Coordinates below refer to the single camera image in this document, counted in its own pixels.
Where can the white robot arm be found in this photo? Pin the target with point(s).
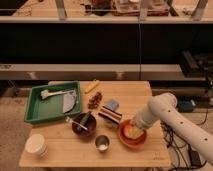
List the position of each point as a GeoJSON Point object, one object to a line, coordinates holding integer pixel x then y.
{"type": "Point", "coordinates": [163, 107]}

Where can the grey plate in tray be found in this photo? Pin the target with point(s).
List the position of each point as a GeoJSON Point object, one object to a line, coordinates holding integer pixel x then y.
{"type": "Point", "coordinates": [69, 101]}

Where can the green plastic tray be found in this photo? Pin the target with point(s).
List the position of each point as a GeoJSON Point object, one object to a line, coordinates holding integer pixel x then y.
{"type": "Point", "coordinates": [40, 110]}

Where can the yellow corn cob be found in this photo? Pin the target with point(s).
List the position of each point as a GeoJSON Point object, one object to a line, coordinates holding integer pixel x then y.
{"type": "Point", "coordinates": [91, 86]}

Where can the blue sponge block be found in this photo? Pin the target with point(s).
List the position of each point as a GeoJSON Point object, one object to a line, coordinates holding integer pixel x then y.
{"type": "Point", "coordinates": [112, 104]}

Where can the striped black brown block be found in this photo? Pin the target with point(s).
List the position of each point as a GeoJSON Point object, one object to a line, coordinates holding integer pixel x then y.
{"type": "Point", "coordinates": [110, 115]}

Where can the green cucumber in bowl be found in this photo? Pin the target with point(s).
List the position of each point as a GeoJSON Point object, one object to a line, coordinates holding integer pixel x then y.
{"type": "Point", "coordinates": [83, 121]}

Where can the green pear fruit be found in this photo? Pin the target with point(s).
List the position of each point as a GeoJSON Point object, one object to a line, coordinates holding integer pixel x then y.
{"type": "Point", "coordinates": [110, 124]}

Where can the dark brown bowl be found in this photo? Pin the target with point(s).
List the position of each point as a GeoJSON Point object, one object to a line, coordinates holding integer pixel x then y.
{"type": "Point", "coordinates": [90, 125]}

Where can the metal spoon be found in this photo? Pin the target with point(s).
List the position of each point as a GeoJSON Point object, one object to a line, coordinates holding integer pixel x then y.
{"type": "Point", "coordinates": [69, 120]}

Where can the orange bowl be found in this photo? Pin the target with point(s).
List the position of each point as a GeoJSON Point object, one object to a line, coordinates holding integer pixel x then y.
{"type": "Point", "coordinates": [131, 143]}

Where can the small metal cup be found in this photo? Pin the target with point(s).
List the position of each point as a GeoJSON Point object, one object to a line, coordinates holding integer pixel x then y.
{"type": "Point", "coordinates": [102, 143]}

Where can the black box on shelf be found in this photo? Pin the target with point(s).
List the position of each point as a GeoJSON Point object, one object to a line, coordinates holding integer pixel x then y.
{"type": "Point", "coordinates": [198, 65]}

